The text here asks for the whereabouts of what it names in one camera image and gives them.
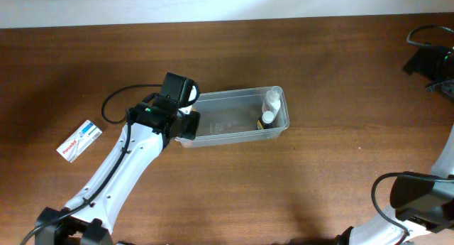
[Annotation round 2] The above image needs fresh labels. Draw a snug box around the dark bottle white cap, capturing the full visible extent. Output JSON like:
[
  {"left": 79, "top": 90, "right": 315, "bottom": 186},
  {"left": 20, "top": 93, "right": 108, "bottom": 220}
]
[{"left": 257, "top": 111, "right": 275, "bottom": 130}]

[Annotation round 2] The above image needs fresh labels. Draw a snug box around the white spray bottle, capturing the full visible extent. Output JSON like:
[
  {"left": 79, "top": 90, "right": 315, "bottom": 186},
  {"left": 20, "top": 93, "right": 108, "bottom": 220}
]
[{"left": 262, "top": 86, "right": 282, "bottom": 117}]

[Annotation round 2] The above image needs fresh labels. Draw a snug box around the white Panadol box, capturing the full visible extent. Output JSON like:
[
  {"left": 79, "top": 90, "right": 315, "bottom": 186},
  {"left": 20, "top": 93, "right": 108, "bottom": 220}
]
[{"left": 56, "top": 120, "right": 102, "bottom": 163}]

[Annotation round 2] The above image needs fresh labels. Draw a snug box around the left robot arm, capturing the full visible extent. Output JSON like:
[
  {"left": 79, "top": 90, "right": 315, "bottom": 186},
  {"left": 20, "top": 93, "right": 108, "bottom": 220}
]
[{"left": 22, "top": 72, "right": 201, "bottom": 244}]

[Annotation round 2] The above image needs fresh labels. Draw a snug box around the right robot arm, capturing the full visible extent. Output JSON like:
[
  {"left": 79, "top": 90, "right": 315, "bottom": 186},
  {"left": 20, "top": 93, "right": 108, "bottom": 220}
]
[{"left": 331, "top": 45, "right": 453, "bottom": 244}]

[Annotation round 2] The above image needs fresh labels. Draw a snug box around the clear plastic container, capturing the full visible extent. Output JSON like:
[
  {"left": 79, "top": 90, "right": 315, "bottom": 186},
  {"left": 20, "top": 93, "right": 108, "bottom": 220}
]
[{"left": 176, "top": 87, "right": 290, "bottom": 148}]

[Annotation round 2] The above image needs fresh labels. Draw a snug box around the black right camera cable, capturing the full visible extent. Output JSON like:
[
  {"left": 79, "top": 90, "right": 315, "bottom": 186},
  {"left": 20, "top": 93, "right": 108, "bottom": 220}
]
[{"left": 370, "top": 23, "right": 454, "bottom": 245}]

